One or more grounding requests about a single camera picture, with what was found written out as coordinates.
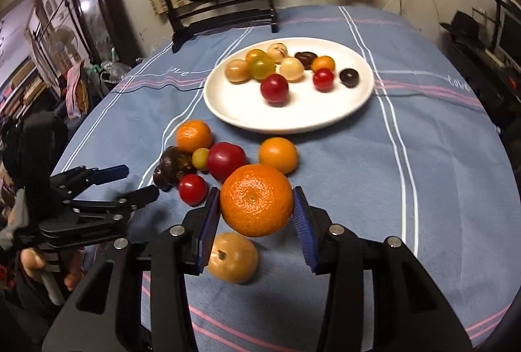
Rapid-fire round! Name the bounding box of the orange tangerine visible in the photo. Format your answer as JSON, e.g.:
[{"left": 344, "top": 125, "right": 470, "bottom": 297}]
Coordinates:
[
  {"left": 220, "top": 164, "right": 294, "bottom": 237},
  {"left": 176, "top": 120, "right": 214, "bottom": 154}
]

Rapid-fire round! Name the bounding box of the pale yellow longan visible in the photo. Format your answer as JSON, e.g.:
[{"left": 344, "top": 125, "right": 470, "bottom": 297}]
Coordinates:
[{"left": 279, "top": 57, "right": 305, "bottom": 83}]

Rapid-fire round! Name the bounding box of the blue striped tablecloth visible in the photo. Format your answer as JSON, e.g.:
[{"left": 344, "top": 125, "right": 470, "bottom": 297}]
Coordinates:
[{"left": 53, "top": 4, "right": 517, "bottom": 352}]

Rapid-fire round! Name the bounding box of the computer monitor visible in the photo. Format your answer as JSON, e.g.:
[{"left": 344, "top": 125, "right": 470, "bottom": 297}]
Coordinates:
[{"left": 497, "top": 6, "right": 521, "bottom": 69}]

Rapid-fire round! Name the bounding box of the clear plastic bag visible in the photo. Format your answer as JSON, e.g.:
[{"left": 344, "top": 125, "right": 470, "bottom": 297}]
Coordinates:
[{"left": 98, "top": 59, "right": 131, "bottom": 83}]

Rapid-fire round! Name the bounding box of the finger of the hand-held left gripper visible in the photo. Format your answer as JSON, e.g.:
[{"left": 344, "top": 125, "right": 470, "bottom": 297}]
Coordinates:
[
  {"left": 51, "top": 164, "right": 130, "bottom": 198},
  {"left": 73, "top": 184, "right": 160, "bottom": 214}
]

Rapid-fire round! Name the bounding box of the pink cloth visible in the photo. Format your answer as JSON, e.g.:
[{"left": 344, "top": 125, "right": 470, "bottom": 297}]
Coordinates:
[{"left": 61, "top": 61, "right": 92, "bottom": 119}]

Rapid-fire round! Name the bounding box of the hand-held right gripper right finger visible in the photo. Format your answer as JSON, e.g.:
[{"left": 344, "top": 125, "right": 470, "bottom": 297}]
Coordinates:
[{"left": 292, "top": 186, "right": 475, "bottom": 352}]

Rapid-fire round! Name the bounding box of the large red tomato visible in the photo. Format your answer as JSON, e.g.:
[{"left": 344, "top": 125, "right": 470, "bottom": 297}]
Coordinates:
[{"left": 207, "top": 142, "right": 248, "bottom": 183}]

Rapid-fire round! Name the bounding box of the tan longan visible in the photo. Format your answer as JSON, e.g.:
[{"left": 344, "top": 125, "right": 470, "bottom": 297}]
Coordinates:
[{"left": 267, "top": 43, "right": 289, "bottom": 64}]

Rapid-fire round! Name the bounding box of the dark purple plum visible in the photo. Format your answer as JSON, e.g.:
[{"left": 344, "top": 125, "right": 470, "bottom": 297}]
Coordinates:
[{"left": 339, "top": 68, "right": 359, "bottom": 88}]

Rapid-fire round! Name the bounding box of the electric fan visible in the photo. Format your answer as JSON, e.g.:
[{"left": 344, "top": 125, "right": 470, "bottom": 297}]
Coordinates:
[{"left": 47, "top": 27, "right": 79, "bottom": 60}]

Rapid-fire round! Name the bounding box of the black hat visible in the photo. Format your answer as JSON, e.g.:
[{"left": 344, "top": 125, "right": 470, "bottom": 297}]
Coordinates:
[{"left": 440, "top": 10, "right": 489, "bottom": 42}]

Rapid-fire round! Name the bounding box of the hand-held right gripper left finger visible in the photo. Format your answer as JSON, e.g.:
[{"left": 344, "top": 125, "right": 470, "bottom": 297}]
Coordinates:
[{"left": 42, "top": 186, "right": 221, "bottom": 352}]

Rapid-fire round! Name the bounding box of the green-yellow tomato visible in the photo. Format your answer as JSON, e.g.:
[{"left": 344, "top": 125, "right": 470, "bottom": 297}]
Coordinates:
[{"left": 249, "top": 54, "right": 276, "bottom": 81}]

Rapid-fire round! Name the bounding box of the orange cherry tomato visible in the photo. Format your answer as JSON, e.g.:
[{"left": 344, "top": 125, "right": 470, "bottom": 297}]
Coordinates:
[{"left": 311, "top": 55, "right": 336, "bottom": 73}]

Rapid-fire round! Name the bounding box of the smooth orange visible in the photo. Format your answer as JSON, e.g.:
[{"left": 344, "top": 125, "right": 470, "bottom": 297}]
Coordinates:
[{"left": 258, "top": 137, "right": 299, "bottom": 175}]

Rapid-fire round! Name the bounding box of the dark red mangosteen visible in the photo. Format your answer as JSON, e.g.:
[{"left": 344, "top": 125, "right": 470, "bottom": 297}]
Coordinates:
[{"left": 260, "top": 74, "right": 290, "bottom": 105}]

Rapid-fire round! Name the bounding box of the person's left hand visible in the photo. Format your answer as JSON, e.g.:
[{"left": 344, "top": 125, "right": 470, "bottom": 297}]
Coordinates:
[{"left": 20, "top": 244, "right": 84, "bottom": 292}]

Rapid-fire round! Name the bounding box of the red cherry tomato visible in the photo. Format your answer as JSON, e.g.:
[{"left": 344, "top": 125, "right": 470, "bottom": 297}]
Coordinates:
[
  {"left": 313, "top": 68, "right": 335, "bottom": 92},
  {"left": 178, "top": 174, "right": 209, "bottom": 205}
]

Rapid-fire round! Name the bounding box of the white plate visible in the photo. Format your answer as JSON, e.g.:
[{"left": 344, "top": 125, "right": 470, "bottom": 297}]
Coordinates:
[{"left": 204, "top": 37, "right": 374, "bottom": 134}]

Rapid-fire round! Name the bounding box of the dark wooden frame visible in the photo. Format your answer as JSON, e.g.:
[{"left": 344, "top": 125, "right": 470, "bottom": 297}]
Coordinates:
[{"left": 66, "top": 0, "right": 141, "bottom": 66}]

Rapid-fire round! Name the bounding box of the small dark plum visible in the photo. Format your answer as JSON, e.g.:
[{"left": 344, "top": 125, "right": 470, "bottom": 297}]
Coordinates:
[{"left": 294, "top": 51, "right": 318, "bottom": 70}]

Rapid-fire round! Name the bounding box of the small yellow cherry tomato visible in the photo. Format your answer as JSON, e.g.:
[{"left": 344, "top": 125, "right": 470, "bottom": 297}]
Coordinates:
[{"left": 191, "top": 147, "right": 211, "bottom": 169}]

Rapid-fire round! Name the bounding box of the black computer desk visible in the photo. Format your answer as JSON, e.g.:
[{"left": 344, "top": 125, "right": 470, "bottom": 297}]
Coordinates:
[{"left": 442, "top": 27, "right": 521, "bottom": 129}]

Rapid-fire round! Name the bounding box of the tan small apple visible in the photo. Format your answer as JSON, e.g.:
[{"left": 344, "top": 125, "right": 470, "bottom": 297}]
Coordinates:
[{"left": 207, "top": 232, "right": 260, "bottom": 284}]

